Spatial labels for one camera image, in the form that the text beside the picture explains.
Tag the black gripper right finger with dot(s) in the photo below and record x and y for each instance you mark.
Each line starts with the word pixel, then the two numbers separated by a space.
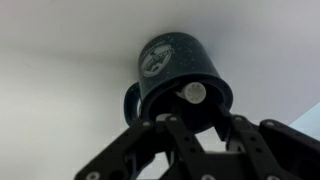
pixel 263 146

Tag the dark blue speckled mug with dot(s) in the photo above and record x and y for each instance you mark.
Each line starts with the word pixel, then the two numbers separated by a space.
pixel 180 63

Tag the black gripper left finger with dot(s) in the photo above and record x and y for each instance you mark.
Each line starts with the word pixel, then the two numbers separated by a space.
pixel 133 150

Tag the marker with white end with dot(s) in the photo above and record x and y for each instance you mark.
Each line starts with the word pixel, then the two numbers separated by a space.
pixel 195 92

